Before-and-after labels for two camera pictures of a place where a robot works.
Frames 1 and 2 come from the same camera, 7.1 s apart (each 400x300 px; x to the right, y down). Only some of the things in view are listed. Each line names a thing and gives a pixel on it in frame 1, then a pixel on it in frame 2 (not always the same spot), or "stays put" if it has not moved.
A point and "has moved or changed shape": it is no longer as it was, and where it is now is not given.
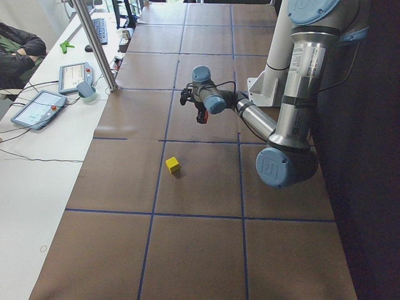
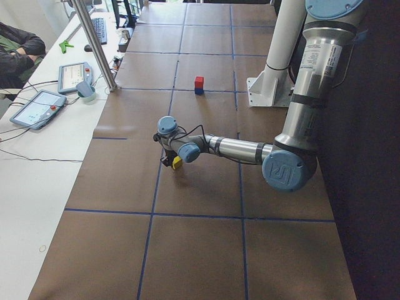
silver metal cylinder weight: [126, 34] stays put
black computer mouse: [88, 49] stays put
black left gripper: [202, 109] → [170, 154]
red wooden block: [206, 115] has moved or changed shape
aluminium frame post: [93, 37] stays put
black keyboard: [100, 28] stays put
